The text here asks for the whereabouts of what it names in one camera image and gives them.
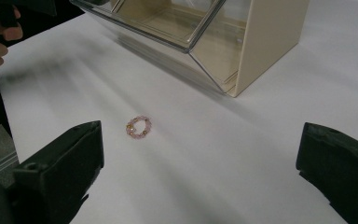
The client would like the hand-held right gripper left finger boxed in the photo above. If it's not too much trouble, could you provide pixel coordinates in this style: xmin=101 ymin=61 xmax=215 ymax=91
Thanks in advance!
xmin=7 ymin=120 xmax=105 ymax=224

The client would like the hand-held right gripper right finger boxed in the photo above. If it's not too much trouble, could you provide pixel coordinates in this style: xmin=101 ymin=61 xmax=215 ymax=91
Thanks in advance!
xmin=296 ymin=121 xmax=358 ymax=224

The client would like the pink bead ring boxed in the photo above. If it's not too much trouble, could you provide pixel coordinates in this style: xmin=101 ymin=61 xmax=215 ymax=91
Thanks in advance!
xmin=125 ymin=115 xmax=153 ymax=140

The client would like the beige storage box clear drawer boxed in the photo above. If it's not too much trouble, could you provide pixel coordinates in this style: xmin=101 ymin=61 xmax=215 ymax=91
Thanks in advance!
xmin=69 ymin=0 xmax=310 ymax=98

